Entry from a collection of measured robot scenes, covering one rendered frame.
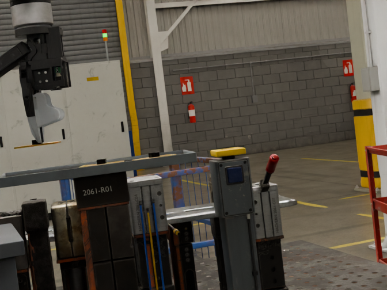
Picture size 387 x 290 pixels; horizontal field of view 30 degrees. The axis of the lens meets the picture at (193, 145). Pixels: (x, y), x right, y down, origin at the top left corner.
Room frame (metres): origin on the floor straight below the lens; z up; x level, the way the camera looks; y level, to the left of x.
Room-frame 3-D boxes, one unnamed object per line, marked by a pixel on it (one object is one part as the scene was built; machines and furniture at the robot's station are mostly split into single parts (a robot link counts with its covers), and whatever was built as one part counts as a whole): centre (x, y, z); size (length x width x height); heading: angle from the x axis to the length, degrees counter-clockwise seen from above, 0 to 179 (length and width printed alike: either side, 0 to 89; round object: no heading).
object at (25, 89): (1.34, 0.29, 1.31); 0.05 x 0.02 x 0.09; 179
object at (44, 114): (1.35, 0.27, 1.27); 0.06 x 0.03 x 0.09; 89
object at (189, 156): (1.40, 0.19, 1.16); 0.37 x 0.14 x 0.02; 100
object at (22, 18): (1.37, 0.27, 1.45); 0.08 x 0.08 x 0.05
